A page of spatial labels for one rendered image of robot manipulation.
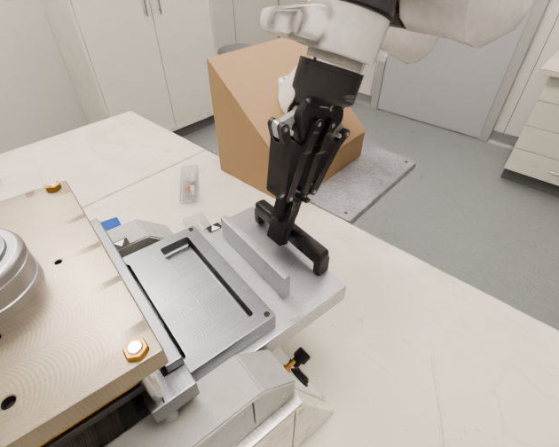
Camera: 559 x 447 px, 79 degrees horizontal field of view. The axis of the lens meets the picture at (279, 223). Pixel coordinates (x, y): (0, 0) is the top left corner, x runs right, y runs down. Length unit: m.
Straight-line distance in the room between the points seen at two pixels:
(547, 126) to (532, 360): 2.01
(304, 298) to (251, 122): 0.57
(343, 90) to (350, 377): 0.46
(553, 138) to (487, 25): 2.27
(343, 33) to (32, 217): 0.36
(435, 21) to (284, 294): 0.35
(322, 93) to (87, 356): 0.32
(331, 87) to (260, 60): 0.68
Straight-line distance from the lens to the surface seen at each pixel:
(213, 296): 0.45
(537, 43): 3.14
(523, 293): 2.05
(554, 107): 2.61
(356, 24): 0.38
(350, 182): 1.06
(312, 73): 0.39
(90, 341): 0.29
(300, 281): 0.47
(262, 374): 0.38
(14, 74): 2.89
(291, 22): 0.39
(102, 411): 0.35
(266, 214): 0.51
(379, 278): 0.79
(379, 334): 0.70
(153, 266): 0.48
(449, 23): 0.43
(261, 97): 0.97
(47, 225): 0.40
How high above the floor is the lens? 1.33
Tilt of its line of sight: 41 degrees down
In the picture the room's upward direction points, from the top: straight up
